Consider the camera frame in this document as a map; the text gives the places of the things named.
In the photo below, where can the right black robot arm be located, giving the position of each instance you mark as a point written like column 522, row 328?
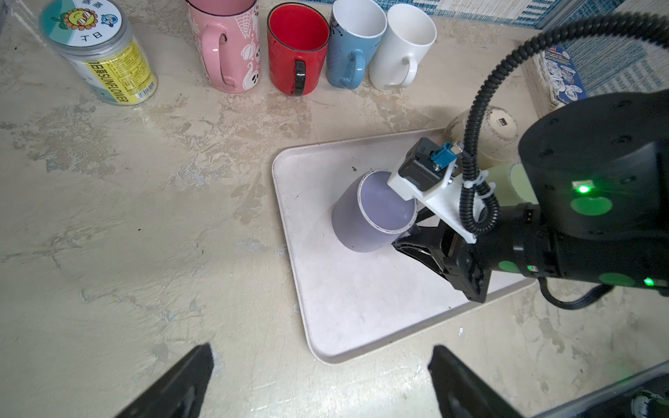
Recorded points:
column 599, row 170

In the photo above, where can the red mug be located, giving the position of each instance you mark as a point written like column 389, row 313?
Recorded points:
column 298, row 41

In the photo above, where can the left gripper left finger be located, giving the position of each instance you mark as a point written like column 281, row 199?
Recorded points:
column 180, row 392

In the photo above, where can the purple mug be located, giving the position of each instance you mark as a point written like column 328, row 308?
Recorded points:
column 370, row 215

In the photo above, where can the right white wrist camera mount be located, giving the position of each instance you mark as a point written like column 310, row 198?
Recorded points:
column 427, row 174

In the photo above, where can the white mug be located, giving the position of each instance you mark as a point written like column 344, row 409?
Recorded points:
column 409, row 36

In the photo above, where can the pink ghost pattern mug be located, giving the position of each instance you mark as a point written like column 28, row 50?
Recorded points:
column 227, row 35

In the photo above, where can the blue mug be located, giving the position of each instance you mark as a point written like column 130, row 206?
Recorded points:
column 356, row 31

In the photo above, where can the white plastic tray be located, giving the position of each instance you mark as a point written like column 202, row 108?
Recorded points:
column 352, row 303

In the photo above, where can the light green mug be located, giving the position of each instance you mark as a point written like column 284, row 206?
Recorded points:
column 513, row 185

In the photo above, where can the yellow green labelled can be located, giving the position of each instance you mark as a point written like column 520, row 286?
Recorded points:
column 97, row 39

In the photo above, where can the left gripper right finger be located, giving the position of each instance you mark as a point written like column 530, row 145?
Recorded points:
column 460, row 392

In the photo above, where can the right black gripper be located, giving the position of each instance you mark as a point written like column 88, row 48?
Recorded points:
column 467, row 267

